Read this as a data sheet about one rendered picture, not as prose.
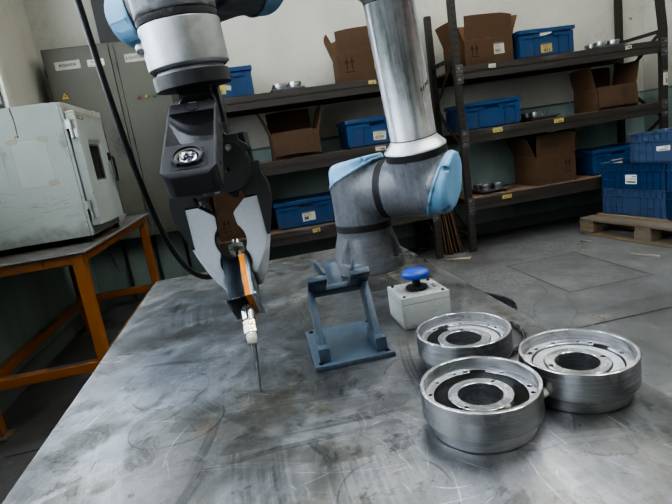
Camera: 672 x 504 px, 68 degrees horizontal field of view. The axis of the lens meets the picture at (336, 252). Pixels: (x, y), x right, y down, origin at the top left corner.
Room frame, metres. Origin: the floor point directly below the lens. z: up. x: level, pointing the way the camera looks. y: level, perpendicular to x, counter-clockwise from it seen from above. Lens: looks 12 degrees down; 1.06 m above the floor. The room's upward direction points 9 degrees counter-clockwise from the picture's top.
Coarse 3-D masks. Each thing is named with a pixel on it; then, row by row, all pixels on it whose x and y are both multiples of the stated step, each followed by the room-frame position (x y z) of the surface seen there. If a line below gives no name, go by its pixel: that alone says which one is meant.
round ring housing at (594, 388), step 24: (552, 336) 0.49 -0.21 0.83; (576, 336) 0.48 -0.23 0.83; (600, 336) 0.47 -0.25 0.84; (528, 360) 0.43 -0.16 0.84; (552, 360) 0.45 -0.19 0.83; (576, 360) 0.46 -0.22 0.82; (600, 360) 0.43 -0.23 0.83; (624, 360) 0.43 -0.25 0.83; (552, 384) 0.40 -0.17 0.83; (576, 384) 0.39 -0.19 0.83; (600, 384) 0.39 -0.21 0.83; (624, 384) 0.39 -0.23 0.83; (576, 408) 0.40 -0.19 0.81; (600, 408) 0.39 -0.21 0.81
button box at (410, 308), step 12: (396, 288) 0.70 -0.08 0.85; (408, 288) 0.68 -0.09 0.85; (420, 288) 0.67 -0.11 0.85; (432, 288) 0.68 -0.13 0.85; (444, 288) 0.67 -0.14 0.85; (396, 300) 0.67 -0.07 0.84; (408, 300) 0.65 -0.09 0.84; (420, 300) 0.65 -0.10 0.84; (432, 300) 0.66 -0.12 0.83; (444, 300) 0.66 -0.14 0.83; (396, 312) 0.68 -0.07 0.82; (408, 312) 0.65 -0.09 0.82; (420, 312) 0.65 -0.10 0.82; (432, 312) 0.66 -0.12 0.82; (444, 312) 0.66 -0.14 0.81; (408, 324) 0.65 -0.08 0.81
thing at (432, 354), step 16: (432, 320) 0.57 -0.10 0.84; (448, 320) 0.58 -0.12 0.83; (464, 320) 0.58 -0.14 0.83; (480, 320) 0.57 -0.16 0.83; (496, 320) 0.55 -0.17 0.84; (416, 336) 0.53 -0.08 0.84; (448, 336) 0.54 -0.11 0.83; (464, 336) 0.55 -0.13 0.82; (480, 336) 0.53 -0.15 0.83; (432, 352) 0.50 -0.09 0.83; (448, 352) 0.49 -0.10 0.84; (464, 352) 0.48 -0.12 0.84; (480, 352) 0.48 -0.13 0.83; (496, 352) 0.48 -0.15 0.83
